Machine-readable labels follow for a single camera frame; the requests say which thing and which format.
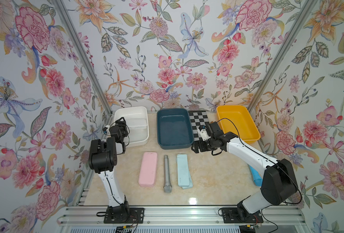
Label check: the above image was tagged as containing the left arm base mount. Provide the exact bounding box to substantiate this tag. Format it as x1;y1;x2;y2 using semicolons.
104;201;145;224

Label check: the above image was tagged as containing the black white checkerboard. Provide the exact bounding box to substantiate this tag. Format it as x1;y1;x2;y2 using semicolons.
188;111;209;142

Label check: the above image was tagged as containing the white storage box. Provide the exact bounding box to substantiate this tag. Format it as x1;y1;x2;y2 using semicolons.
114;106;150;148

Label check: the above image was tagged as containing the right aluminium corner post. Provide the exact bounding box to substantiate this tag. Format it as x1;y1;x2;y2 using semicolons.
247;0;316;113

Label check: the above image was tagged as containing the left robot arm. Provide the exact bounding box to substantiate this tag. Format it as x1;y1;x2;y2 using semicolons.
88;117;129;208

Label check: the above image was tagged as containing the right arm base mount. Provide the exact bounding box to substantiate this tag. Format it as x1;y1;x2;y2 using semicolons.
218;201;264;224

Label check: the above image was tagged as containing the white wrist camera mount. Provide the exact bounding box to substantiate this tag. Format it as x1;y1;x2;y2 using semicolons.
197;129;210;141

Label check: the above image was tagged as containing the aluminium front rail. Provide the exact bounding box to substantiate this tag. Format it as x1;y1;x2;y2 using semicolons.
57;206;310;233

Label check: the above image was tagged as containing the pink pencil case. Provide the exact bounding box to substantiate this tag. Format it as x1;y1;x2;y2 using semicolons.
138;152;158;187

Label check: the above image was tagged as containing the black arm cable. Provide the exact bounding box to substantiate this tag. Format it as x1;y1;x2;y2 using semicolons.
215;117;303;205

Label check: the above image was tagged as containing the teal storage box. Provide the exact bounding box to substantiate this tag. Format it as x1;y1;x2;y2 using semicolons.
156;108;194;150

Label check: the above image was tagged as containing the grey cylindrical pencil case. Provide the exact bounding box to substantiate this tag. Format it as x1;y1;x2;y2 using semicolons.
163;155;172;193

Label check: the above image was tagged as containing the yellow storage box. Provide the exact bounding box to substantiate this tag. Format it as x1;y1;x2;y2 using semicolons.
217;105;261;144

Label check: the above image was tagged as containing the left aluminium corner post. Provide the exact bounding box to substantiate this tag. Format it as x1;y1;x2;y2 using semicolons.
52;0;112;117

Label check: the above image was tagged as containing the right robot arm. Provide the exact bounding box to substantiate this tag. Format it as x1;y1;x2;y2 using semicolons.
192;121;300;216

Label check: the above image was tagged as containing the light blue pencil case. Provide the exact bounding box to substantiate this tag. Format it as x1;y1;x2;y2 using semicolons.
182;173;193;189
176;154;190;187

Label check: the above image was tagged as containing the aluminium corner post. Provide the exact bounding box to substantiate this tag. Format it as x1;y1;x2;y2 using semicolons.
52;0;112;117
247;0;316;113

